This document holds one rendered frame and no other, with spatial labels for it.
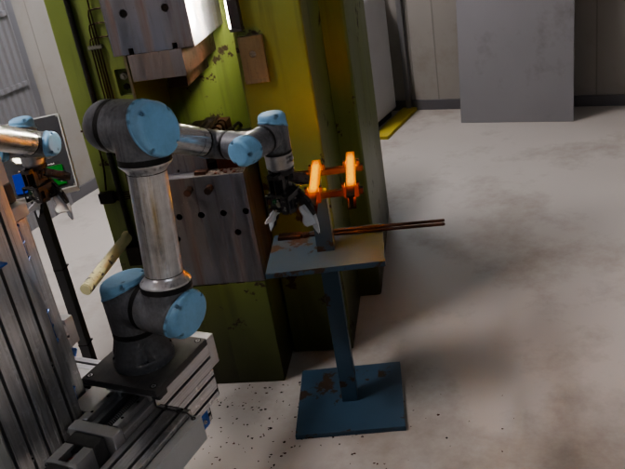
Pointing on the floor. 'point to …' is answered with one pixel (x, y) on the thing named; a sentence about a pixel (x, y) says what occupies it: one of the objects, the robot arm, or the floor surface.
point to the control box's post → (64, 281)
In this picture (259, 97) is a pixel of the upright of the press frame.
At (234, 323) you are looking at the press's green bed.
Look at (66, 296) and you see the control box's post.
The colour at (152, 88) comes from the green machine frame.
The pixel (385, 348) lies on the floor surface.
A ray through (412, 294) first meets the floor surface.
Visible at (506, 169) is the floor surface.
